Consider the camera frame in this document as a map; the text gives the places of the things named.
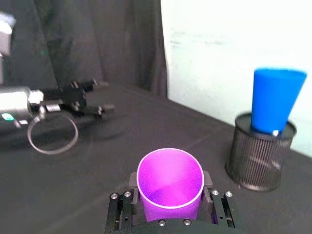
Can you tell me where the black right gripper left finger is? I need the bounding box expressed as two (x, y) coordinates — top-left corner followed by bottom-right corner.
(104, 171), (148, 232)

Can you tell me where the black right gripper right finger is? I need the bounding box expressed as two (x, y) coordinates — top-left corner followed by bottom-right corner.
(197, 171), (236, 229)

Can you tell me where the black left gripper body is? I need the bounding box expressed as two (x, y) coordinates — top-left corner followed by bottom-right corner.
(42, 85), (86, 117)

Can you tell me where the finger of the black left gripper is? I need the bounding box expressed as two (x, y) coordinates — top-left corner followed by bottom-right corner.
(70, 78), (110, 98)
(72, 101), (115, 118)

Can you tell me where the purple plastic cup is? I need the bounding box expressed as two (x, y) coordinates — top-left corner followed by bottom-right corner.
(136, 148), (205, 222)

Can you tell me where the black table cloth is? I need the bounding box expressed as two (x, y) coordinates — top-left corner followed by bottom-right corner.
(0, 84), (312, 234)

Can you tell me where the black hanging curtain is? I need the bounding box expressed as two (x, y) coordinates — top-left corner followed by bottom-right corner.
(0, 0), (169, 98)

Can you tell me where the black mesh round basket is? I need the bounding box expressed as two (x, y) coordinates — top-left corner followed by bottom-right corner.
(225, 112), (297, 192)

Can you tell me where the blue plastic cup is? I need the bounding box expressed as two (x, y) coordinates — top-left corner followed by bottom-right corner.
(250, 67), (308, 135)

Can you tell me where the thin dark looped cable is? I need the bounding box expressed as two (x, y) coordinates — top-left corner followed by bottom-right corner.
(27, 114), (79, 156)

